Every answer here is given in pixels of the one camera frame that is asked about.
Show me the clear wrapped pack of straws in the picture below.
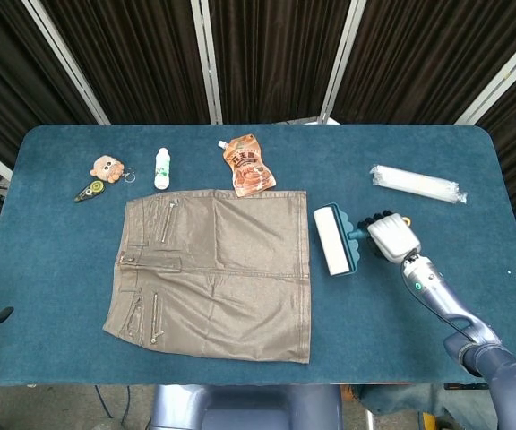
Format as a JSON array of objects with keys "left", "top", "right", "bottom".
[{"left": 369, "top": 163, "right": 469, "bottom": 206}]

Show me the teal lint roller brush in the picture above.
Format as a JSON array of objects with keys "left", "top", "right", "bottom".
[{"left": 313, "top": 203, "right": 414, "bottom": 276}]

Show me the blue floor cable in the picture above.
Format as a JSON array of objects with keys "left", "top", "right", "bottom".
[{"left": 94, "top": 384, "right": 133, "bottom": 416}]

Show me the brown shiny skirt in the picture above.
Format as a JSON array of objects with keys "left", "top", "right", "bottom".
[{"left": 102, "top": 189, "right": 313, "bottom": 365}]

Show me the orange spouted sauce pouch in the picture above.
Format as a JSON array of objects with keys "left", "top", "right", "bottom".
[{"left": 217, "top": 132, "right": 278, "bottom": 198}]

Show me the white bottle green label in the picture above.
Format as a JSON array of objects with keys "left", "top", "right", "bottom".
[{"left": 153, "top": 147, "right": 172, "bottom": 191}]

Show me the brown plush animal keychain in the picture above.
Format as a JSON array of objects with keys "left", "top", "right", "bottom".
[{"left": 90, "top": 154, "right": 125, "bottom": 184}]

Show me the blue felt table cloth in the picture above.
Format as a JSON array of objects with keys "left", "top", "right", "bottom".
[{"left": 0, "top": 124, "right": 516, "bottom": 417}]

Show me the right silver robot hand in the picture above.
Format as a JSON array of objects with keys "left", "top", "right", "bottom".
[{"left": 357, "top": 209, "right": 422, "bottom": 264}]

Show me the blue-grey robot torso base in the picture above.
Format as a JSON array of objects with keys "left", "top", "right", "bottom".
[{"left": 150, "top": 383, "right": 344, "bottom": 430}]

